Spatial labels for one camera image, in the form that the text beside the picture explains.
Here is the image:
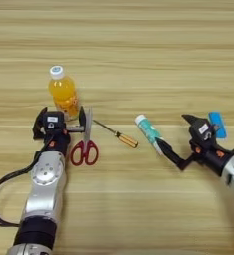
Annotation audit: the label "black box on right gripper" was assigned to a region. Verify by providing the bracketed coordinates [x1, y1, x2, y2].
[189, 119, 219, 147]

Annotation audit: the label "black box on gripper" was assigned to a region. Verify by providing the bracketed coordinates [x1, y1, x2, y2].
[189, 119, 219, 147]
[42, 111, 66, 132]

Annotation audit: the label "orange juice bottle white cap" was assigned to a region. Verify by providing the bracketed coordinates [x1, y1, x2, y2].
[48, 65, 81, 122]

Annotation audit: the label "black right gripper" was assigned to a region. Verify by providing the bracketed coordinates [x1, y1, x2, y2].
[154, 114, 234, 177]

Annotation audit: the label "blue eraser block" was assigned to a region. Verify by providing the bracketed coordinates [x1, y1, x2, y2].
[207, 111, 228, 139]

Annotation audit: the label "red handled scissors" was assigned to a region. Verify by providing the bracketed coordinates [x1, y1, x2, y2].
[69, 106, 100, 167]

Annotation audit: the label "white green tube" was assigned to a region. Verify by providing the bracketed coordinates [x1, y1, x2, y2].
[134, 114, 165, 156]

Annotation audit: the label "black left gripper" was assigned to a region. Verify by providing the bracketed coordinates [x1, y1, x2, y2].
[32, 105, 88, 153]

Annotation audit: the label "amber handled screwdriver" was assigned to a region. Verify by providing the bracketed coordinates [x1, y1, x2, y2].
[92, 119, 140, 149]

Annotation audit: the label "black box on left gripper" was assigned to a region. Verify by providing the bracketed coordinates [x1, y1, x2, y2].
[42, 111, 66, 132]

